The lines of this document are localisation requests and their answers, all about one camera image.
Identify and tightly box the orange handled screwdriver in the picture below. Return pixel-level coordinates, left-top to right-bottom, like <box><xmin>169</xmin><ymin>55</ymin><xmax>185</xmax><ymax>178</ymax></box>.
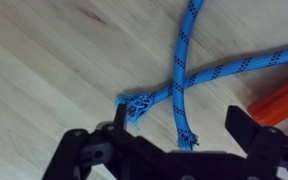
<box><xmin>247</xmin><ymin>71</ymin><xmax>288</xmax><ymax>127</ymax></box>

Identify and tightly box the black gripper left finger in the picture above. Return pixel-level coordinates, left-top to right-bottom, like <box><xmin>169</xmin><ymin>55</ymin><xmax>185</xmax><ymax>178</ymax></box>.
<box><xmin>41</xmin><ymin>102</ymin><xmax>185</xmax><ymax>180</ymax></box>

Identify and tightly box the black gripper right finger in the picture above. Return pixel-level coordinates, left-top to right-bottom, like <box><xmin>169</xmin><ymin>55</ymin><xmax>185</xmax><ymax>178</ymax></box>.
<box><xmin>224</xmin><ymin>105</ymin><xmax>288</xmax><ymax>180</ymax></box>

